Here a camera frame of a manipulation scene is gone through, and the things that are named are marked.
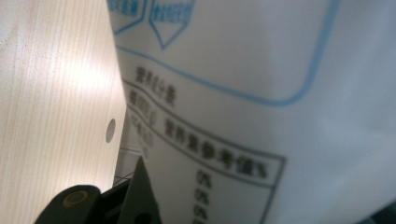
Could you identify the white and blue pouch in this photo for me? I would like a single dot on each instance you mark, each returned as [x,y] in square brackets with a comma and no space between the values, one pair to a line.
[249,109]

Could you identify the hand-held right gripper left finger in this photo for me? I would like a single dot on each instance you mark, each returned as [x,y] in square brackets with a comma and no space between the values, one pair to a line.
[140,199]

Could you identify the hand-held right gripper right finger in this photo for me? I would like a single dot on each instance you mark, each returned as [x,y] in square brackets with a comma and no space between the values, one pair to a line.
[381,216]

